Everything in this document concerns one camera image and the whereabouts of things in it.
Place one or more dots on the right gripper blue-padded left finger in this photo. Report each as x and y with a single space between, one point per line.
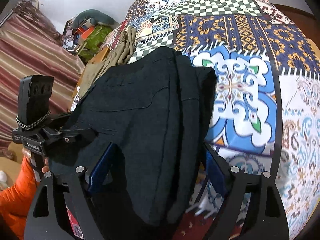
60 198

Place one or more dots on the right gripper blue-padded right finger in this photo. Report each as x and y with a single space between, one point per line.
257 194

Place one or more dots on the black pants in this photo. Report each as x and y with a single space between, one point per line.
157 110

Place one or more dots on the red striped curtain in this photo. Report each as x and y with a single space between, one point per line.
30 45

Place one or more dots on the wooden bed headboard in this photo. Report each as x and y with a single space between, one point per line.
96 59

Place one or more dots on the patchwork patterned bedspread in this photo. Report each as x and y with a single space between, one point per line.
267 94

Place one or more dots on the green patterned bag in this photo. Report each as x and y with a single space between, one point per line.
91 41

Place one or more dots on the khaki pants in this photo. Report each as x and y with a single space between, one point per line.
118 56

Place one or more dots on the grey plush toy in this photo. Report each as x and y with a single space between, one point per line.
97 16

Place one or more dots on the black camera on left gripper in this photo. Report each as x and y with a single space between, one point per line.
33 100

